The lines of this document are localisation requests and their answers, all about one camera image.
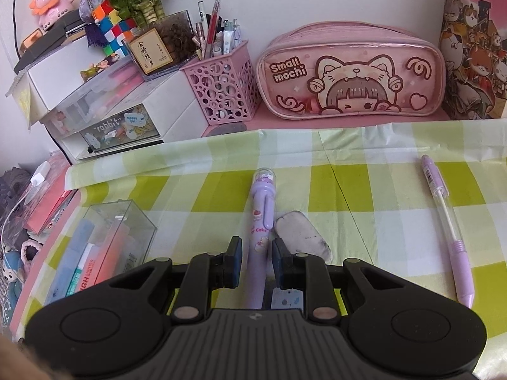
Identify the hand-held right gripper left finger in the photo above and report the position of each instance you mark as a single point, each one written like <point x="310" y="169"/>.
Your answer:
<point x="237" y="263"/>

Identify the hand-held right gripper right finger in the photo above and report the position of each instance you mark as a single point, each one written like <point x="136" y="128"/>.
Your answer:
<point x="277" y="265"/>

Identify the white eraser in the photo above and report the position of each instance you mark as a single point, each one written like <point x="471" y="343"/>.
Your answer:
<point x="303" y="233"/>

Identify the purple cartoon pen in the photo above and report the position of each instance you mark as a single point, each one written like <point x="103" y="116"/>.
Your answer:
<point x="259" y="221"/>

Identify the clear plastic organizer box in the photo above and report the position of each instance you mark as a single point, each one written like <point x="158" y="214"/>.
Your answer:
<point x="134" y="221"/>

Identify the pink highlighter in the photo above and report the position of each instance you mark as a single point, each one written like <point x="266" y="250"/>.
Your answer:
<point x="109" y="253"/>

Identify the green highlighter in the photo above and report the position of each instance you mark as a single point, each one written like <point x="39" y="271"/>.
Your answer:
<point x="83" y="273"/>

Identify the pale blue highlighter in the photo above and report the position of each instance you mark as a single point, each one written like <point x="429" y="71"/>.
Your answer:
<point x="69" y="253"/>

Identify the clear purple mechanical pencil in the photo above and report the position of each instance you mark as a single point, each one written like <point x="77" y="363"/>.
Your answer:
<point x="455" y="245"/>

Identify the small light blue patterned card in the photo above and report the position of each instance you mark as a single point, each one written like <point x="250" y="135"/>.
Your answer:
<point x="287" y="299"/>

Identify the green checkered tablecloth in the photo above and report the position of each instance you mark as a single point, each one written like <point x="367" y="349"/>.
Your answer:
<point x="356" y="190"/>

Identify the white drawer organizer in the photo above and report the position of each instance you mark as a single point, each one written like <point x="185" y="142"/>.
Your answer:
<point x="174" y="107"/>

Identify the pink perforated pen holder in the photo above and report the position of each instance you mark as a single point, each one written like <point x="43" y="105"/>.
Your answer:
<point x="218" y="91"/>

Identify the salmon pink book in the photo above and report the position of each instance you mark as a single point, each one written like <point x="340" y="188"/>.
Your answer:
<point x="51" y="206"/>

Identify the stack of books and folders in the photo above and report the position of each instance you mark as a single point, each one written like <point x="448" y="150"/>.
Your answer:
<point x="59" y="166"/>

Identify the pink cartoon pencil case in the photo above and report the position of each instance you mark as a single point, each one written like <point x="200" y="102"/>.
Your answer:
<point x="348" y="75"/>

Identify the white pink plush toy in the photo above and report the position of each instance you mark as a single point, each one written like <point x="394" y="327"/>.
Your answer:
<point x="31" y="255"/>

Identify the white charger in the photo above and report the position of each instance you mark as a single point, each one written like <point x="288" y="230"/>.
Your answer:
<point x="39" y="175"/>

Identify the clear lidded storage box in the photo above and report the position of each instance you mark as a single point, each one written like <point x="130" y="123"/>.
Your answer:
<point x="99" y="95"/>

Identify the glass plant pot with label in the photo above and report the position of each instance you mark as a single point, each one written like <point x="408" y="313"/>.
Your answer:
<point x="166" y="47"/>

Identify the blue monkey plush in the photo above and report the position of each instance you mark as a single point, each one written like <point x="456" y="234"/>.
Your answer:
<point x="10" y="267"/>

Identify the bunch of pens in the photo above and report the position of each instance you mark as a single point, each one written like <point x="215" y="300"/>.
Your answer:
<point x="216" y="27"/>

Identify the small yellow-green figurine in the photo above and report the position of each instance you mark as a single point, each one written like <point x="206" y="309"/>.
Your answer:
<point x="99" y="67"/>

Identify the white storage box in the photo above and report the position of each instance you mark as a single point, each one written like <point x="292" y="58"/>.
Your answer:
<point x="51" y="83"/>

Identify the colourful twisted puzzle cube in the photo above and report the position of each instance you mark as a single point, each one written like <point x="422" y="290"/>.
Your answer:
<point x="113" y="27"/>

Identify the dark purple tassel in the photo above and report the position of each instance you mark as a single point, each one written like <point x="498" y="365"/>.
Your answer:
<point x="95" y="33"/>

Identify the black flat box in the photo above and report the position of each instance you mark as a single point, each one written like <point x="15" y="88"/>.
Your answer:
<point x="51" y="43"/>

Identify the pink cartoon book slipcase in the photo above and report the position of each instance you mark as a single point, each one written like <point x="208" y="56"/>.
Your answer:
<point x="475" y="55"/>

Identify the purple hanging pouch charm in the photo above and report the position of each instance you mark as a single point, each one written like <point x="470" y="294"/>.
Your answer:
<point x="90" y="4"/>

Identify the small brown wooden box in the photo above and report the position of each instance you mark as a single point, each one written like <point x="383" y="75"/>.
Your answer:
<point x="31" y="39"/>

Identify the pink lion figurine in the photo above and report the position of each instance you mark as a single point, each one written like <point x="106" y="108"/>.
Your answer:
<point x="49" y="2"/>

